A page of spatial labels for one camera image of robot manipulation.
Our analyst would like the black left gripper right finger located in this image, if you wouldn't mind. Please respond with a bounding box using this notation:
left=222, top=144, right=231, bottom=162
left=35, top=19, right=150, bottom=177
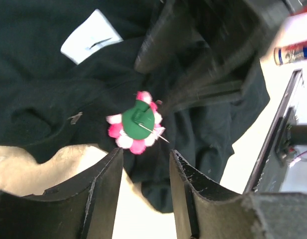
left=170, top=150, right=307, bottom=239

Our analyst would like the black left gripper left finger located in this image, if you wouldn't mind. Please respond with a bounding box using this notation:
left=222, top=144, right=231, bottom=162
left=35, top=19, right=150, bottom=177
left=0, top=148, right=123, bottom=239

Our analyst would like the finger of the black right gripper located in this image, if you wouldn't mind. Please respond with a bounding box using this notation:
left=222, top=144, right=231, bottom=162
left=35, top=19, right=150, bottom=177
left=163, top=44, right=258, bottom=112
left=134, top=0, right=208, bottom=74

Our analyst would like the pink flower brooch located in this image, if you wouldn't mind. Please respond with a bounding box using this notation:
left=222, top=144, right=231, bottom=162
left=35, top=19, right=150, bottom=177
left=106, top=91, right=167, bottom=155

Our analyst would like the black garment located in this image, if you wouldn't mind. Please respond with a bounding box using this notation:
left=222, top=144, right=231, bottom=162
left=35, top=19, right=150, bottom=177
left=0, top=0, right=270, bottom=213

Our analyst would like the blue silver drink can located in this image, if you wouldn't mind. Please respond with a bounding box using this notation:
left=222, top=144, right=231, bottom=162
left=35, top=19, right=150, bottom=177
left=274, top=40, right=307, bottom=66

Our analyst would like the white paper label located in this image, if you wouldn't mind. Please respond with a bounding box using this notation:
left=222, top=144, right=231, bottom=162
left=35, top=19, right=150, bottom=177
left=60, top=9, right=123, bottom=65

